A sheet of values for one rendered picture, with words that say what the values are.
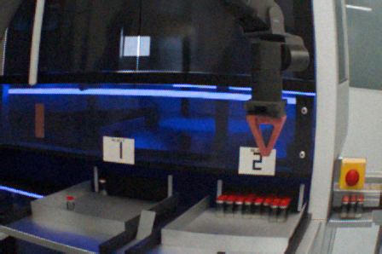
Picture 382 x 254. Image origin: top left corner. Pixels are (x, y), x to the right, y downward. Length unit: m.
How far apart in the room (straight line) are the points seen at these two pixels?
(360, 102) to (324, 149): 4.60
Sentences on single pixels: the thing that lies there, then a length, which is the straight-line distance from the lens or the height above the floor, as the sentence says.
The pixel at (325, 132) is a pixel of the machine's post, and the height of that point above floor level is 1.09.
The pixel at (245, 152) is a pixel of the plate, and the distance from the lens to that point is 1.35.
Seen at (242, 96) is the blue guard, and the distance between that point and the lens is 1.35.
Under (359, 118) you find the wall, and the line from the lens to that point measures 5.93.
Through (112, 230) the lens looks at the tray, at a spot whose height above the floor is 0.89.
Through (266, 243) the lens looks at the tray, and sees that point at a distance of 1.12.
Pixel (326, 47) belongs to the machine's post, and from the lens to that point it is 1.31.
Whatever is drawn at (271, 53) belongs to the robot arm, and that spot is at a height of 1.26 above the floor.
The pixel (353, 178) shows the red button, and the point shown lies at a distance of 1.30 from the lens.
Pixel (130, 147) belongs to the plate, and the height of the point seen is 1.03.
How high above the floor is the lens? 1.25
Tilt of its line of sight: 7 degrees down
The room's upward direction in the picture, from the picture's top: 2 degrees clockwise
